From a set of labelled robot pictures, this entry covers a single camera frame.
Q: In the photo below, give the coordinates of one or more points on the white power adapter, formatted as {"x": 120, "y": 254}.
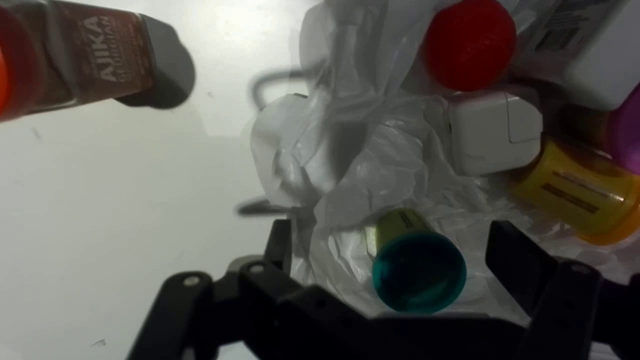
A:
{"x": 492, "y": 132}

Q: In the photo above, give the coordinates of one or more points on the yellow bottle with orange cap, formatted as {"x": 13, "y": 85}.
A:
{"x": 575, "y": 192}

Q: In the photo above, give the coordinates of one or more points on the white plastic bag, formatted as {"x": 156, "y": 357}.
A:
{"x": 380, "y": 150}

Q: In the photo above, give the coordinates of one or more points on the small bottle with teal cap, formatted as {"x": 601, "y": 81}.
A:
{"x": 417, "y": 270}

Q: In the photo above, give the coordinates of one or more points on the purple round object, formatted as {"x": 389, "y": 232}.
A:
{"x": 627, "y": 132}

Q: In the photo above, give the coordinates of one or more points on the spice jar with grey cap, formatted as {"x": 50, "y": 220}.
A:
{"x": 100, "y": 55}

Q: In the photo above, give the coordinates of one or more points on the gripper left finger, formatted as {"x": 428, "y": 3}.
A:
{"x": 260, "y": 300}

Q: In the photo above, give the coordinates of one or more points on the white container with label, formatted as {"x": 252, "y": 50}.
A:
{"x": 585, "y": 45}

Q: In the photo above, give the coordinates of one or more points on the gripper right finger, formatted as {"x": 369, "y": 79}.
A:
{"x": 565, "y": 305}

